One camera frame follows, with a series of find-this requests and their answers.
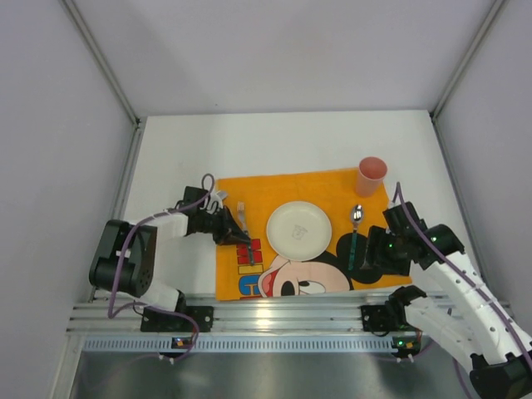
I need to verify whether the orange cartoon placemat cloth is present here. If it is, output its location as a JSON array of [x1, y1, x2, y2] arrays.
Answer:
[[215, 169, 411, 301]]

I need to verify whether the steel spoon teal handle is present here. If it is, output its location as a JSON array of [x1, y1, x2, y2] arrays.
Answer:
[[348, 204, 364, 271]]

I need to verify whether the cream round plate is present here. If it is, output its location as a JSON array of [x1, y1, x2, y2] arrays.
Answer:
[[266, 201, 332, 262]]

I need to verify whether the pink plastic cup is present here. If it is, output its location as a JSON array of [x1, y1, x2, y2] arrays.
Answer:
[[355, 156, 388, 197]]

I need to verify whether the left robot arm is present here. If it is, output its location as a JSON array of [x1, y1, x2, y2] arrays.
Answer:
[[89, 186, 251, 318]]

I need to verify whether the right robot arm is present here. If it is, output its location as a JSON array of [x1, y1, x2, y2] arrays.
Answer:
[[362, 202, 531, 398]]

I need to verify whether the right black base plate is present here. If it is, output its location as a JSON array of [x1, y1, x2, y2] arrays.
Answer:
[[361, 302, 437, 337]]

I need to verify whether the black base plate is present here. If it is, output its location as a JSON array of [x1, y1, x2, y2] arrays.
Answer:
[[140, 305, 214, 333], [361, 302, 437, 337]]

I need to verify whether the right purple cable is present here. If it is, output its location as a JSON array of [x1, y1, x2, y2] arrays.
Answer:
[[392, 181, 532, 399]]

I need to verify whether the aluminium mounting rail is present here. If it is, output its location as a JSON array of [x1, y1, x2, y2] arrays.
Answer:
[[66, 293, 519, 336]]

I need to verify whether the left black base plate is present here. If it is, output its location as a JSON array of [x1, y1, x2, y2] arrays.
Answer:
[[140, 305, 214, 333]]

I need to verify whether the white slotted cable duct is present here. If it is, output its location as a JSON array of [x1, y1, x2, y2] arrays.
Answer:
[[82, 337, 421, 353]]

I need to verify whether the left aluminium frame post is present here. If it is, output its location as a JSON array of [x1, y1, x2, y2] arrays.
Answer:
[[59, 0, 140, 126]]

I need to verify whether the aluminium frame post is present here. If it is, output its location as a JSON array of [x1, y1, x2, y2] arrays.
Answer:
[[430, 0, 510, 120], [59, 0, 140, 126]]

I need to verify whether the right aluminium frame post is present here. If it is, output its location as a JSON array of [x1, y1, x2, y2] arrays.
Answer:
[[430, 0, 510, 120]]

